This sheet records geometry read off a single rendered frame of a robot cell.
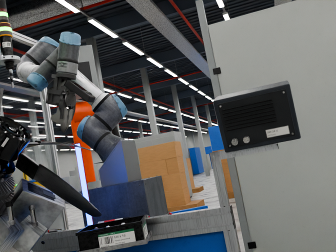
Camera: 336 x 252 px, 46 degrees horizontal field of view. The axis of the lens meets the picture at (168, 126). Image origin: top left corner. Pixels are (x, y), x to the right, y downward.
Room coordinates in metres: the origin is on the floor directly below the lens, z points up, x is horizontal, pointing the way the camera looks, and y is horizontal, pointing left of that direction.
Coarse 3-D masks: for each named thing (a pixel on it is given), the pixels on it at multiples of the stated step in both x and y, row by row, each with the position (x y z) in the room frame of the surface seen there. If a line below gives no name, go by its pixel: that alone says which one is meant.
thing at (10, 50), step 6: (0, 36) 1.23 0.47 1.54; (6, 36) 1.23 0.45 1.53; (0, 42) 1.23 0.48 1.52; (6, 42) 1.23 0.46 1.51; (6, 48) 1.23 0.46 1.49; (12, 48) 1.25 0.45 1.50; (6, 54) 1.23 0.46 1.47; (12, 54) 1.24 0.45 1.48; (6, 66) 1.23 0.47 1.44; (12, 66) 1.24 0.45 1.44
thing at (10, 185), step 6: (6, 180) 1.20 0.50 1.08; (12, 180) 1.24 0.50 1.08; (0, 186) 1.16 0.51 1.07; (6, 186) 1.18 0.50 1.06; (12, 186) 1.21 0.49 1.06; (0, 192) 1.14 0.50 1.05; (6, 192) 1.17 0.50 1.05; (12, 192) 1.23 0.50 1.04; (0, 198) 1.16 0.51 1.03; (6, 198) 1.23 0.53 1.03; (0, 204) 1.16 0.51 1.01; (0, 210) 1.18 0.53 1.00
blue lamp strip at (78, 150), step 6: (78, 144) 1.57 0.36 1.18; (78, 150) 1.57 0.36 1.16; (78, 156) 1.58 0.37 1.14; (78, 162) 1.58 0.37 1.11; (78, 168) 1.58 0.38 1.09; (84, 180) 1.57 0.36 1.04; (84, 186) 1.57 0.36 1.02; (84, 192) 1.57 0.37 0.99; (90, 216) 1.57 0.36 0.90; (90, 222) 1.57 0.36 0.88
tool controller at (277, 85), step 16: (224, 96) 1.39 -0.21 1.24; (240, 96) 1.34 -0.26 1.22; (256, 96) 1.32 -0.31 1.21; (272, 96) 1.31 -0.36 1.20; (288, 96) 1.30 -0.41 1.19; (224, 112) 1.36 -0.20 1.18; (240, 112) 1.35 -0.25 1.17; (256, 112) 1.34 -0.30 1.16; (272, 112) 1.33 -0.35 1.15; (288, 112) 1.32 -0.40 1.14; (224, 128) 1.38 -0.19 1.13; (240, 128) 1.37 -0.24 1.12; (256, 128) 1.36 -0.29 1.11; (272, 128) 1.34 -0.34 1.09; (288, 128) 1.33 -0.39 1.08; (224, 144) 1.40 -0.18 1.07; (240, 144) 1.38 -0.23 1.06; (256, 144) 1.37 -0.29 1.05
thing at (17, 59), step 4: (0, 52) 1.23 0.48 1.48; (0, 56) 1.21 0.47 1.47; (4, 56) 1.21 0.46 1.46; (8, 56) 1.21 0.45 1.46; (12, 56) 1.22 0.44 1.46; (16, 56) 1.23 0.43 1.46; (0, 60) 1.22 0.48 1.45; (4, 60) 1.22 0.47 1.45; (8, 60) 1.23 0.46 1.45; (12, 60) 1.24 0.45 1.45; (16, 60) 1.24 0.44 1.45; (0, 64) 1.25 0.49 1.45; (4, 64) 1.26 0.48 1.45
